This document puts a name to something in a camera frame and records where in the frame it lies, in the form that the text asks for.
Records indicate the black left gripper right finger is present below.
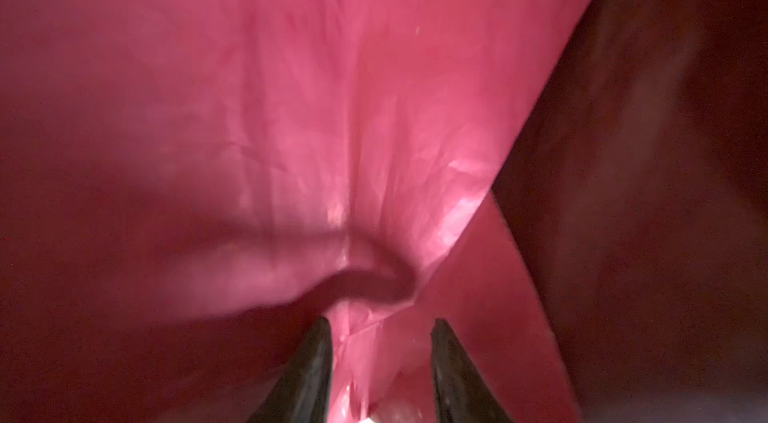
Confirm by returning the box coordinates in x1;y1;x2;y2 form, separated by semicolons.
430;318;513;423

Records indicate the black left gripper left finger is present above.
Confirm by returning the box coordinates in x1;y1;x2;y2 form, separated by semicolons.
247;317;333;423

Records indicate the dark red wrapping paper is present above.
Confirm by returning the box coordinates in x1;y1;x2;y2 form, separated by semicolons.
1;0;767;422

